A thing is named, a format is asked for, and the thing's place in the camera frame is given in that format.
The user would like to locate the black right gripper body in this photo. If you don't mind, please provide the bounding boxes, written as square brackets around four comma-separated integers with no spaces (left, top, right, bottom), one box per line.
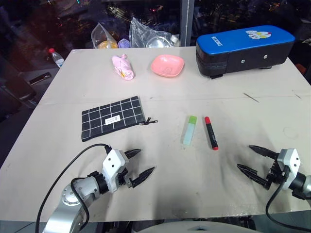
[264,152,289,191]

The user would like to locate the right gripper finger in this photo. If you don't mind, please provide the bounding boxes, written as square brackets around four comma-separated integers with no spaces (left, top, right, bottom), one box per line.
[237,164,268,188]
[248,145,279,160]

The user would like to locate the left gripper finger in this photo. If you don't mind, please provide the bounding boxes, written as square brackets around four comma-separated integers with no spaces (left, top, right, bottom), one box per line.
[130,166,156,189]
[124,148,142,160]

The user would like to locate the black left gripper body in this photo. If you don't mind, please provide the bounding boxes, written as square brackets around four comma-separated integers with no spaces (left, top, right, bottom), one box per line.
[115,159,135,189]

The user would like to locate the black grid pencil pouch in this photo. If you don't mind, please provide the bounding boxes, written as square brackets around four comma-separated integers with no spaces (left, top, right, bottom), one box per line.
[81,96,159,143]

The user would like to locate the red and black marker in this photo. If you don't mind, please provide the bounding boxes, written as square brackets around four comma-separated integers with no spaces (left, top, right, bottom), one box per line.
[204,116,219,151]

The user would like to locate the green capped pale blue highlighter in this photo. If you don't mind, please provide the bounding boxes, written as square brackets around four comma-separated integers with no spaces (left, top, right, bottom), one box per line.
[180,115,198,146]

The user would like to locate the pink soft pouch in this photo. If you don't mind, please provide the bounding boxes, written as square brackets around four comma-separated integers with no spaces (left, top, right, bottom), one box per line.
[111,54,135,82]

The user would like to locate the pink square bowl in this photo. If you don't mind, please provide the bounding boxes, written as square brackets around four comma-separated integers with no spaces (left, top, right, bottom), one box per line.
[150,54,185,79]

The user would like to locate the blue and black boxing pad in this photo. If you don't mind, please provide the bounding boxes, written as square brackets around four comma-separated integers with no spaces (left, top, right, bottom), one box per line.
[195,24,296,80]

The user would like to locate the purple small object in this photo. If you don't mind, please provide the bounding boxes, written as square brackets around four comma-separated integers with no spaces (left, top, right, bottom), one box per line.
[118,38,132,49]

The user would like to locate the shiny metal bowl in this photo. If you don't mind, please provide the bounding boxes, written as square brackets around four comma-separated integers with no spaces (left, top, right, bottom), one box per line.
[145,36,172,49]

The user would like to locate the red capped water bottle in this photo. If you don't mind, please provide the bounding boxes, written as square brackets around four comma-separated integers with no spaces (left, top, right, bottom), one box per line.
[48,48,66,69]

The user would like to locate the clear crumpled plastic bag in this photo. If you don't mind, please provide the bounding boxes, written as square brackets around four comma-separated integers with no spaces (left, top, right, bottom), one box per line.
[129,17,174,49]

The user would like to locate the clear bag with yellow contents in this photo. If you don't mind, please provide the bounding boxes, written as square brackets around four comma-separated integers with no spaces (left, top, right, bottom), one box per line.
[90,22,120,50]

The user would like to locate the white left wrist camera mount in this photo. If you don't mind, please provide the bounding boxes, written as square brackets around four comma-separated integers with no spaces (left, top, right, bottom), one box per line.
[101,149,129,194]

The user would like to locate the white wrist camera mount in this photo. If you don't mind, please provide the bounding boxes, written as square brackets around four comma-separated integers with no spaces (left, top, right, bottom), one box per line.
[101,149,129,194]
[276,148,302,191]

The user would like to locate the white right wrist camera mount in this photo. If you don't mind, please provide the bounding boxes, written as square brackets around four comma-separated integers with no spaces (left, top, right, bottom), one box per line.
[276,148,302,191]

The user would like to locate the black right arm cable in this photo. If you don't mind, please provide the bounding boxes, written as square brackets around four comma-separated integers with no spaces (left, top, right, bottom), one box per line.
[265,169,311,228]

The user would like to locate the dark window frame post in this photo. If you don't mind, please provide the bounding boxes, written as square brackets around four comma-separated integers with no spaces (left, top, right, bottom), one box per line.
[180,0,195,48]

